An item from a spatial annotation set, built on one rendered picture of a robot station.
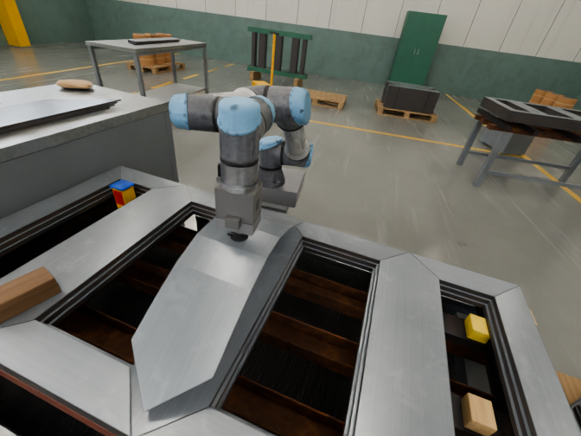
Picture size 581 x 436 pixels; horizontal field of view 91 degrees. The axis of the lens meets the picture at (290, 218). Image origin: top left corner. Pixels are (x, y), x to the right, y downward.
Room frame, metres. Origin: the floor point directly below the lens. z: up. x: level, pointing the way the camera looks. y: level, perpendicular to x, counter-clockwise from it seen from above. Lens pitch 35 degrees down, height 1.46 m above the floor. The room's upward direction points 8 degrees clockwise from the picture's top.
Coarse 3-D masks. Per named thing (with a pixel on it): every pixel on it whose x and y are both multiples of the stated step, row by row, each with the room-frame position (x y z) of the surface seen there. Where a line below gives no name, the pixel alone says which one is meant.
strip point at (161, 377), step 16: (144, 352) 0.27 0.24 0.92; (160, 352) 0.27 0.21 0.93; (144, 368) 0.25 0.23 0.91; (160, 368) 0.25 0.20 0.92; (176, 368) 0.25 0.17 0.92; (192, 368) 0.25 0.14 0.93; (144, 384) 0.23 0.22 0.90; (160, 384) 0.23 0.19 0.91; (176, 384) 0.23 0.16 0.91; (192, 384) 0.23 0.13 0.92; (144, 400) 0.21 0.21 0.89; (160, 400) 0.21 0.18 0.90
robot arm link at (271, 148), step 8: (272, 136) 1.36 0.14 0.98; (264, 144) 1.27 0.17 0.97; (272, 144) 1.26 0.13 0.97; (280, 144) 1.28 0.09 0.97; (264, 152) 1.26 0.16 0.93; (272, 152) 1.26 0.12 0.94; (280, 152) 1.26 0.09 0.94; (264, 160) 1.26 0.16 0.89; (272, 160) 1.26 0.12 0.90; (280, 160) 1.25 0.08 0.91; (272, 168) 1.26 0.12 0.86
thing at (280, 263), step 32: (96, 192) 0.87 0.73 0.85; (32, 224) 0.65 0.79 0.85; (0, 256) 0.54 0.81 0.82; (128, 256) 0.58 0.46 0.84; (288, 256) 0.65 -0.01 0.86; (352, 256) 0.71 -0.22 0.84; (96, 288) 0.47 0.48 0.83; (256, 288) 0.51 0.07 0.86; (448, 288) 0.62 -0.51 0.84; (256, 320) 0.41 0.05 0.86; (224, 352) 0.33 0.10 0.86; (32, 384) 0.23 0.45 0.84; (224, 384) 0.27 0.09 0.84; (352, 384) 0.31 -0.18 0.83; (512, 384) 0.35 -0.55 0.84; (160, 416) 0.19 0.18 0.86; (352, 416) 0.24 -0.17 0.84; (512, 416) 0.29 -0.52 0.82
